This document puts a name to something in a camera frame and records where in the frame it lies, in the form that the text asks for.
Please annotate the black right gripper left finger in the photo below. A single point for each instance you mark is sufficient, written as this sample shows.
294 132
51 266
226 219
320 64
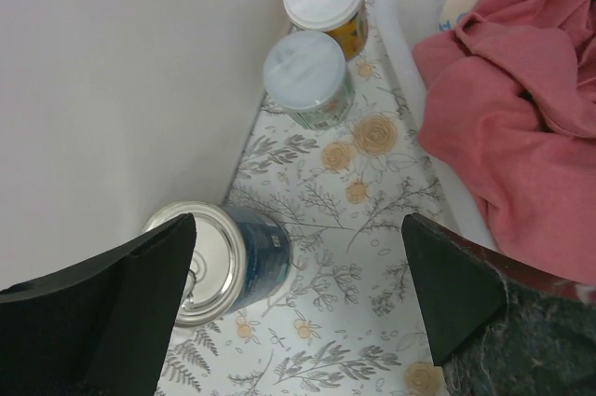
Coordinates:
101 327

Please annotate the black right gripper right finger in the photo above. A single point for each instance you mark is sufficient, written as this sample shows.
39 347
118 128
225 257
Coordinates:
457 293

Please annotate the blue soup can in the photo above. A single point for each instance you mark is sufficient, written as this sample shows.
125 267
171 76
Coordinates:
241 256

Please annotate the pink cloth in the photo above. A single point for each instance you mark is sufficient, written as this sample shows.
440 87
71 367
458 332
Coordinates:
510 107

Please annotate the clear lid green jar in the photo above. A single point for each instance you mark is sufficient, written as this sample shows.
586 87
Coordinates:
306 74

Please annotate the white plastic basket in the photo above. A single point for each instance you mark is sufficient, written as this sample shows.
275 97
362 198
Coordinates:
401 25

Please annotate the white lid yellow jar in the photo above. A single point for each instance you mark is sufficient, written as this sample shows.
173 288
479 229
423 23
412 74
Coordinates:
346 21

